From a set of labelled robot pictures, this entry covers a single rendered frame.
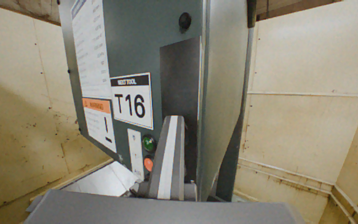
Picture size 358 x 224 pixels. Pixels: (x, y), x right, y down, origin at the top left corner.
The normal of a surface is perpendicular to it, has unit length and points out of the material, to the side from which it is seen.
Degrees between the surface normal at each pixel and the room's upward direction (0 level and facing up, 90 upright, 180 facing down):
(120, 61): 90
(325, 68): 90
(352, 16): 90
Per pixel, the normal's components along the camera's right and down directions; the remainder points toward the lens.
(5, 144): 0.84, 0.11
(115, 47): -0.55, 0.18
